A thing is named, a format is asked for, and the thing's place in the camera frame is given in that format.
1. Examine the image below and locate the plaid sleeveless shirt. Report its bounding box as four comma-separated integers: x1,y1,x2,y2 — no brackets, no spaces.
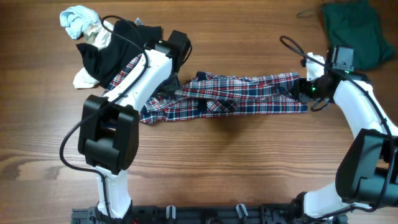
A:
101,53,309,126

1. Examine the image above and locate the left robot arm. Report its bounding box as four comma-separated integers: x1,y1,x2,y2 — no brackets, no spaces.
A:
72,30,192,223

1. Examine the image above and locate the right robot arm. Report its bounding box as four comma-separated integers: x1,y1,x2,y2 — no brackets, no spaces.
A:
299,47,397,220

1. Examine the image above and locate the black garment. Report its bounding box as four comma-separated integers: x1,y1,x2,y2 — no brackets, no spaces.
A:
75,19,164,89

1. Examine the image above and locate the white camouflage garment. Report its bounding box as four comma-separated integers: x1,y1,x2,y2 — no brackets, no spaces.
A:
73,21,114,89

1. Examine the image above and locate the light blue crumpled garment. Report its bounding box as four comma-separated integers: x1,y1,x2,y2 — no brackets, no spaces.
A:
60,5,100,40

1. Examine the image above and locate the right black cable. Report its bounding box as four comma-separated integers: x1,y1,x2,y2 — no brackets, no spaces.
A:
279,35,396,215

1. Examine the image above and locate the black cable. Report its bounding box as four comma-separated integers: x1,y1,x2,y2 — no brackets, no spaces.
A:
279,35,396,215
58,14,150,218

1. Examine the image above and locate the green drawstring bag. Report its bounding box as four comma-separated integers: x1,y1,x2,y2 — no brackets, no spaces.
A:
295,0,396,72

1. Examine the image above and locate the left black cable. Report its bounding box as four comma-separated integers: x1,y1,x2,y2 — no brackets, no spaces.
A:
58,14,150,218

